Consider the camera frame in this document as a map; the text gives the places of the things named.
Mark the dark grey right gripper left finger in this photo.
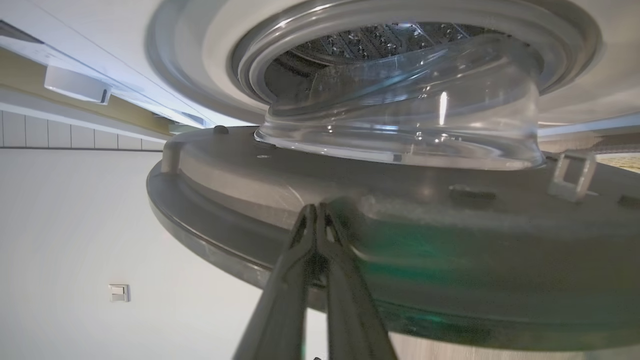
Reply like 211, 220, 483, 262
234, 204, 318, 360

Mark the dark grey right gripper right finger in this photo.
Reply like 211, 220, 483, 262
318, 202, 398, 360

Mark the dark washing machine door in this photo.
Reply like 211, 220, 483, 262
146, 35, 640, 352

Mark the grey door latch hook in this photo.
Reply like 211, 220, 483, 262
547, 150, 599, 202

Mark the white front-load washing machine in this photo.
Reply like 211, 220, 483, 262
30, 0, 640, 140

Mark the white rectangular wall box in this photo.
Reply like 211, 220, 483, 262
44, 65, 113, 105

